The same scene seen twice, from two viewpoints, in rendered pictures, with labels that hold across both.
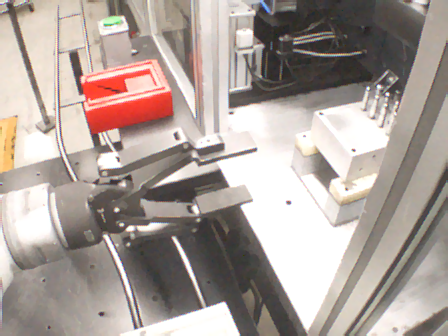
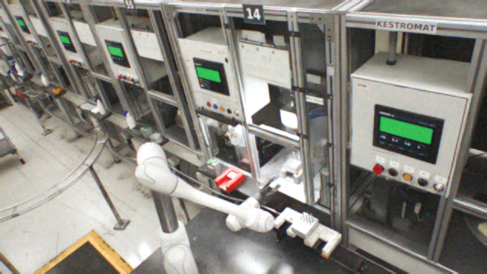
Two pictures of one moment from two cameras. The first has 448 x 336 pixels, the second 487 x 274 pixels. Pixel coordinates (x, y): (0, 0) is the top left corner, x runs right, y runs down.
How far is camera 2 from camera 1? 1.68 m
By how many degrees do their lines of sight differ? 20
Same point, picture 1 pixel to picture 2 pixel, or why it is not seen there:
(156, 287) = not seen: hidden behind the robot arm
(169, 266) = not seen: hidden behind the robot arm
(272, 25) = (259, 145)
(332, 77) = (276, 150)
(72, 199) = (257, 196)
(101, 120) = (230, 187)
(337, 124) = (288, 164)
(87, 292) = (245, 237)
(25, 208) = (251, 201)
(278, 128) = (272, 170)
